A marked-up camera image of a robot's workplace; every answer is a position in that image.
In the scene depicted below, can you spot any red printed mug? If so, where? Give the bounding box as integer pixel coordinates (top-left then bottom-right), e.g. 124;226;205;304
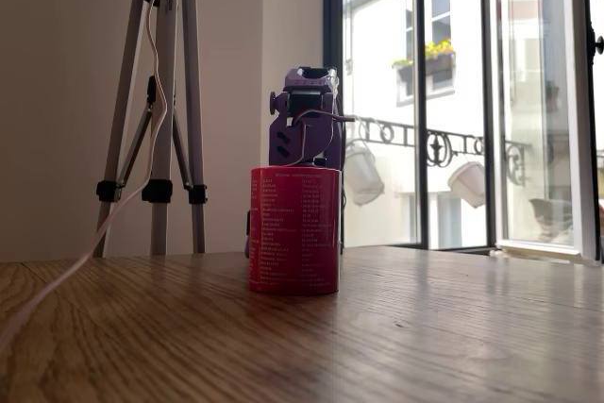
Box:
248;165;342;295

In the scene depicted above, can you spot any white hanging flower pot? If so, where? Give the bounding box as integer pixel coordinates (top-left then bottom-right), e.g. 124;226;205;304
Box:
344;140;386;208
447;160;488;209

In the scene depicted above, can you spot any black iron balcony railing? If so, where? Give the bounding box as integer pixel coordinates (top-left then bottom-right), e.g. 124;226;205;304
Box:
343;113;532;187

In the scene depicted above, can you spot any window box with yellow flowers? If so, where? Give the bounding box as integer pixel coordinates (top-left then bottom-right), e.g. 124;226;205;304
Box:
392;38;458;84

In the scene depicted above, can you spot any white open window sash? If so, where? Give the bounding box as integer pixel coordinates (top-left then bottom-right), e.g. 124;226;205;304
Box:
490;0;603;266

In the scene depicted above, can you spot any thin servo cable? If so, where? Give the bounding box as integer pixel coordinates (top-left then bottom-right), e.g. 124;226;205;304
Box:
288;109;358;169

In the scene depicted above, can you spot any black window frame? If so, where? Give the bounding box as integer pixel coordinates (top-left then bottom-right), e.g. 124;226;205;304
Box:
323;0;502;254

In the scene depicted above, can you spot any silver camera tripod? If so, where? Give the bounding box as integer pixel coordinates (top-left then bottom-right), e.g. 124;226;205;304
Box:
92;0;210;258

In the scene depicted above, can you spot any white cable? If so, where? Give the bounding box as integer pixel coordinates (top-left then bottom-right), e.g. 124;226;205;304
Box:
0;0;170;353

